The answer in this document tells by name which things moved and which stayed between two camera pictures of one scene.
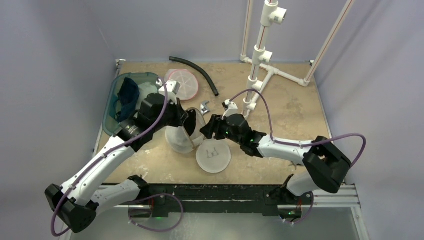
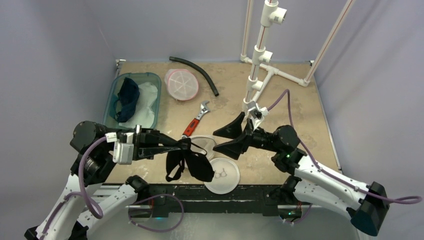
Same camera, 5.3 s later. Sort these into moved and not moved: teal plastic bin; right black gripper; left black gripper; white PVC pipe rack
Moved: right black gripper; left black gripper
Not moved: white PVC pipe rack; teal plastic bin
